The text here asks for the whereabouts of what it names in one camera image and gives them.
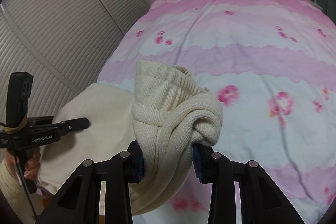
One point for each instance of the cream sweater sleeve forearm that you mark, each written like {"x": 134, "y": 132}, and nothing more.
{"x": 12, "y": 191}

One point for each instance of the white louvered wardrobe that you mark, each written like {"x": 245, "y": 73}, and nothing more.
{"x": 63, "y": 44}

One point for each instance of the pink floral bed duvet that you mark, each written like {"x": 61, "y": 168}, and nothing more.
{"x": 269, "y": 63}

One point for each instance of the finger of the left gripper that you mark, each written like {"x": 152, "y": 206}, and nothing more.
{"x": 64, "y": 127}

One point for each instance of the cream beige pants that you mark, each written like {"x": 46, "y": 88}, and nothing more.
{"x": 166, "y": 114}

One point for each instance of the person's left hand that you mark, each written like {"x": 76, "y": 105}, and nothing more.
{"x": 32, "y": 166}

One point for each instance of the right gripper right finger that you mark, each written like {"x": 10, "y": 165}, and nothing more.
{"x": 261, "y": 200}

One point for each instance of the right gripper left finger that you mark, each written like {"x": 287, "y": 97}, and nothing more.
{"x": 78, "y": 200}

